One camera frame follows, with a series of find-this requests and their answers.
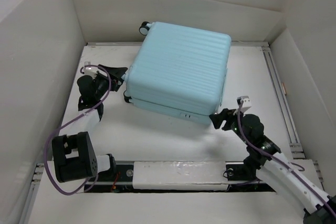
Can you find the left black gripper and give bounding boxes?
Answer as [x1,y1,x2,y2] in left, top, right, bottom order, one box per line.
[94,66,128,100]

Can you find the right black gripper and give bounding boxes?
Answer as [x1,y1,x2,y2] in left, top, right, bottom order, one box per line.
[209,106,250,145]

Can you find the light blue suitcase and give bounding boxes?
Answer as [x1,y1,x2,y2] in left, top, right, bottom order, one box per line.
[124,22,232,125]

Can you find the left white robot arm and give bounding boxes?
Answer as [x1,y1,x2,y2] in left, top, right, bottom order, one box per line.
[51,65,128,183]

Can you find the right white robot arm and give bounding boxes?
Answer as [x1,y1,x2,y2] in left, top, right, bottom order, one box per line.
[209,109,335,223]

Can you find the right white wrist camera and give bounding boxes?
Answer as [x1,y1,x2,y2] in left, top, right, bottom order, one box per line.
[236,95,252,114]

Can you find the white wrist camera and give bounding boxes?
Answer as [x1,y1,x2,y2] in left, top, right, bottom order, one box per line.
[80,62,99,79]
[236,95,252,114]

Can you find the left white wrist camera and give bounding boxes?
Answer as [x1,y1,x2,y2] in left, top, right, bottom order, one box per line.
[80,62,99,79]

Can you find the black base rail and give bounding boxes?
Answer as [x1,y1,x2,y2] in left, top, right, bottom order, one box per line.
[85,161,272,193]

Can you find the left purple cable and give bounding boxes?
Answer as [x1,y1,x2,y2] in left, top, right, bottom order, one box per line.
[44,65,112,196]

